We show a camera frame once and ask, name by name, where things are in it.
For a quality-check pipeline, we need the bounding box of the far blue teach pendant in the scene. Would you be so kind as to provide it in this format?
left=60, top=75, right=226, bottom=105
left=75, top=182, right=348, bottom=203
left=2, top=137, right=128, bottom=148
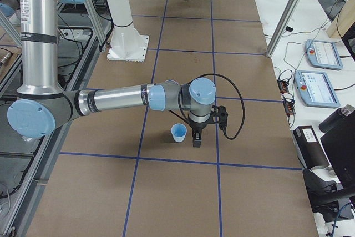
left=306, top=39, right=343, bottom=70

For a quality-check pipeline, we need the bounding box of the orange black adapter board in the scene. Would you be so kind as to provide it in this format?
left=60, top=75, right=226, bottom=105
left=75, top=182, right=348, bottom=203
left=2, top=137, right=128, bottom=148
left=277, top=79, right=295, bottom=117

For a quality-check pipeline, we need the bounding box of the black computer monitor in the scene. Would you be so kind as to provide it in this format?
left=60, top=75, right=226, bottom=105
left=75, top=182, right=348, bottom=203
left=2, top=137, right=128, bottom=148
left=320, top=30, right=355, bottom=190

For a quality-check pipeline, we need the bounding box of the aluminium frame post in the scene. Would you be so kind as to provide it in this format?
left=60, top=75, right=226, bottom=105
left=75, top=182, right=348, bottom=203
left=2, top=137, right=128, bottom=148
left=266, top=0, right=300, bottom=58

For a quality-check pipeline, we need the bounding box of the blue teach pendant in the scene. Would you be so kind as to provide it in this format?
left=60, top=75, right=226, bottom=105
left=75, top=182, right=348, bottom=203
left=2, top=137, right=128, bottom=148
left=295, top=70, right=340, bottom=108
left=306, top=39, right=343, bottom=70

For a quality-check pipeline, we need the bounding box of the black water bottle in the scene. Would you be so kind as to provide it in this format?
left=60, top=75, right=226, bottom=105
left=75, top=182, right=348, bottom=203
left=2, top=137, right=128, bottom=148
left=318, top=104, right=354, bottom=133

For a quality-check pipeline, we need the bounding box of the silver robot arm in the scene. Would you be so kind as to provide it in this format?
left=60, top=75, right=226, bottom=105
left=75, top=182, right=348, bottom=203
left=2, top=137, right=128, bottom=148
left=7, top=0, right=217, bottom=147

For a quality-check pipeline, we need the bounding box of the white pedestal column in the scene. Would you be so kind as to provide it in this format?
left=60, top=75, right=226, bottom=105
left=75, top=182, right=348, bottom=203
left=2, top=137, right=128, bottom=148
left=107, top=0, right=149, bottom=62

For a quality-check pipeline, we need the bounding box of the light blue plastic cup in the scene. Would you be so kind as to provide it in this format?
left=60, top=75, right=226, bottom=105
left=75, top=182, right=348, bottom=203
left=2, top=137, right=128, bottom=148
left=171, top=123, right=187, bottom=143

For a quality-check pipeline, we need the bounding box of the wrist black camera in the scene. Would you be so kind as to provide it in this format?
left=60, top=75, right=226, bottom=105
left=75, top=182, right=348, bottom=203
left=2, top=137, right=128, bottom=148
left=211, top=105, right=228, bottom=133

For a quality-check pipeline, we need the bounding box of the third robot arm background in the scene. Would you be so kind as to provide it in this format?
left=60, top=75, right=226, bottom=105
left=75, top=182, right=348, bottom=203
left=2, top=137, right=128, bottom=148
left=1, top=0, right=21, bottom=26

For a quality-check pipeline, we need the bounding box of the black flat box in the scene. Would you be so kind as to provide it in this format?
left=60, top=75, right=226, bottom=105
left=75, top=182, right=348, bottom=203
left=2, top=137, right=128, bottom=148
left=292, top=125, right=329, bottom=170

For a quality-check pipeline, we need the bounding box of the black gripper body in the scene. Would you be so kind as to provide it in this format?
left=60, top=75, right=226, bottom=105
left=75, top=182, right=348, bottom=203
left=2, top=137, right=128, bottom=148
left=188, top=111, right=212, bottom=133

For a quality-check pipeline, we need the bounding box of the near blue teach pendant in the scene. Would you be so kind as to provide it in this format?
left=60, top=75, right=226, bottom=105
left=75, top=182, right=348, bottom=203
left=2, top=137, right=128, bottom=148
left=295, top=70, right=340, bottom=108

